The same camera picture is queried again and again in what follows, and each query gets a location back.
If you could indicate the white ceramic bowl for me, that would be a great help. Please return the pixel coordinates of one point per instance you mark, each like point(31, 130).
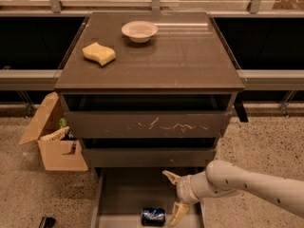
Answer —
point(139, 31)

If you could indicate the open bottom grey drawer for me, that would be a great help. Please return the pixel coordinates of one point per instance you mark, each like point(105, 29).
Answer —
point(123, 193)

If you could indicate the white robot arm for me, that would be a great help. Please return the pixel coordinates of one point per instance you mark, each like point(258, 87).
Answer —
point(221, 179)

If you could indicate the dark grey drawer cabinet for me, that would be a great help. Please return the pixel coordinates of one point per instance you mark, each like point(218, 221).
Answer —
point(185, 56)

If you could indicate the blue pepsi can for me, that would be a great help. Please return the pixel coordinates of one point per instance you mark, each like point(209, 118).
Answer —
point(151, 216)

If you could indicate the open cardboard box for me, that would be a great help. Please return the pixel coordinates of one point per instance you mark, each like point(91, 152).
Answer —
point(49, 129)

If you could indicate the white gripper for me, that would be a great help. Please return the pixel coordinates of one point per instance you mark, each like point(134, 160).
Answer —
point(183, 190)

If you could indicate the top grey drawer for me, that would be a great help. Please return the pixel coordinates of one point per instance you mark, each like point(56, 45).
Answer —
point(93, 116)

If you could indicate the yellow sponge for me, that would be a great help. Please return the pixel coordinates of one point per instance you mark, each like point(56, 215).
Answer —
point(100, 54)

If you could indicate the middle grey drawer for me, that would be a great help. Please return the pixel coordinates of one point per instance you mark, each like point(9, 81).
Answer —
point(150, 152)

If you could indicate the black object on floor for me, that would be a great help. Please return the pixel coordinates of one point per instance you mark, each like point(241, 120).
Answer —
point(47, 222)

